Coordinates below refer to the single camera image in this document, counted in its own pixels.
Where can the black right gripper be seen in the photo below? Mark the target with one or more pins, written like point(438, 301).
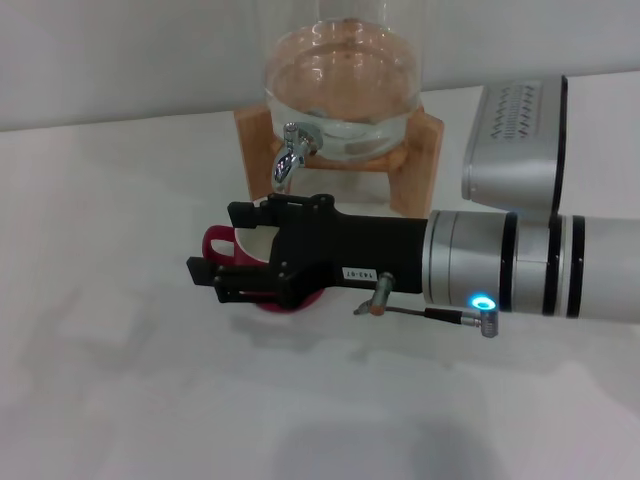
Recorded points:
point(365, 250)

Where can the red ceramic cup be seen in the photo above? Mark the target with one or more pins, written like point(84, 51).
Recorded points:
point(220, 255)

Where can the chrome faucet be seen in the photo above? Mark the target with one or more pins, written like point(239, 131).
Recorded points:
point(289, 160)

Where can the wooden dispenser stand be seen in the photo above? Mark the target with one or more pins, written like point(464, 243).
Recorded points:
point(420, 165)

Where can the glass water dispenser jar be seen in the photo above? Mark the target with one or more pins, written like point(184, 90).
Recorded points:
point(345, 75)

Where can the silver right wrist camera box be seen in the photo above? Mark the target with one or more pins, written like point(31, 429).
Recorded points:
point(515, 150)

